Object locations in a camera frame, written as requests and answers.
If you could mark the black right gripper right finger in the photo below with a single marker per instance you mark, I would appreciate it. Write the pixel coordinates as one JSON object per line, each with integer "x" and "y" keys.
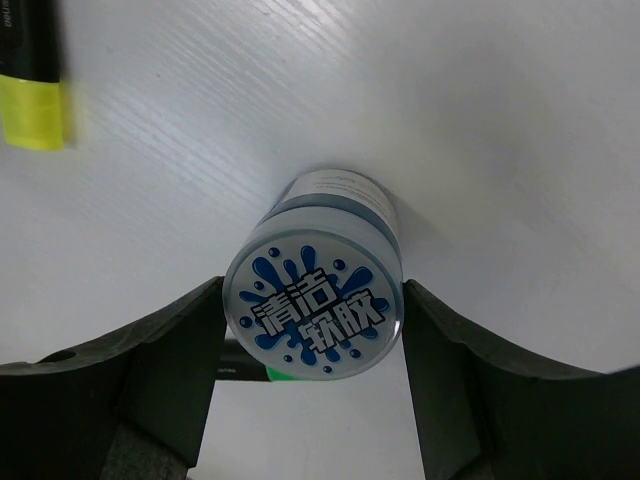
{"x": 486, "y": 408}

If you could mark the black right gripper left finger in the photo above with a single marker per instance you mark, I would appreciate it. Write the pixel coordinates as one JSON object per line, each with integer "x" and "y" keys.
{"x": 131, "y": 404}

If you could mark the black green-capped highlighter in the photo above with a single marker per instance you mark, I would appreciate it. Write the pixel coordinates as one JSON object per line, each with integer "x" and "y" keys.
{"x": 236, "y": 364}

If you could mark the black yellow-capped highlighter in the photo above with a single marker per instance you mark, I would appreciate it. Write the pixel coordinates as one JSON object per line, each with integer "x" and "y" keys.
{"x": 31, "y": 93}

